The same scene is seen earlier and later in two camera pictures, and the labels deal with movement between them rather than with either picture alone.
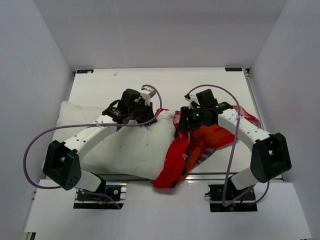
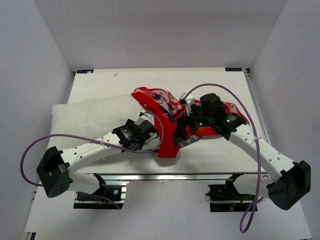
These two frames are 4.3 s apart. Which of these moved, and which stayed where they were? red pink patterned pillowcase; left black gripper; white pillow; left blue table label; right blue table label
Moved: left black gripper; red pink patterned pillowcase; white pillow
Stayed: left blue table label; right blue table label
